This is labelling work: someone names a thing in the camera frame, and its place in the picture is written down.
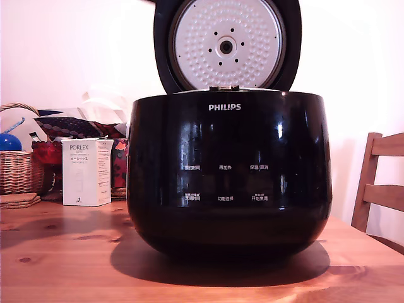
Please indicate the black rice cooker lid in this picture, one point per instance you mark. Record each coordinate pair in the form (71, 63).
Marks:
(161, 47)

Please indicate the black Philips rice cooker body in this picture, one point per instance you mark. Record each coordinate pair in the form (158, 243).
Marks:
(227, 142)

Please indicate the red floral tin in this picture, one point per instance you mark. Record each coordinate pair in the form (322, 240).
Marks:
(119, 164)

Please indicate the woven round mat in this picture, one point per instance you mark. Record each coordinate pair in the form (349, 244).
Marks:
(118, 193)

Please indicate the white Porlex box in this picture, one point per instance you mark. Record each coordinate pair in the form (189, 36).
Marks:
(81, 176)

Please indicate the dark patterned cushion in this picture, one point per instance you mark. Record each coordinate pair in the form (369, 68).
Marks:
(72, 126)

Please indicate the red glass bowl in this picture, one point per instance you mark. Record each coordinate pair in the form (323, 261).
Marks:
(47, 153)

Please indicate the wooden chair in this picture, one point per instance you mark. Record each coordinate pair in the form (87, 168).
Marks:
(367, 176)

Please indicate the blue ribbon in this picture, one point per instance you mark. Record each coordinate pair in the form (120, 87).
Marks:
(16, 124)

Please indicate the stack of cork coasters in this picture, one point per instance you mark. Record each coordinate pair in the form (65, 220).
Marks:
(19, 201)

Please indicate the blue ball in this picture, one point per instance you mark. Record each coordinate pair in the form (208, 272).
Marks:
(9, 142)

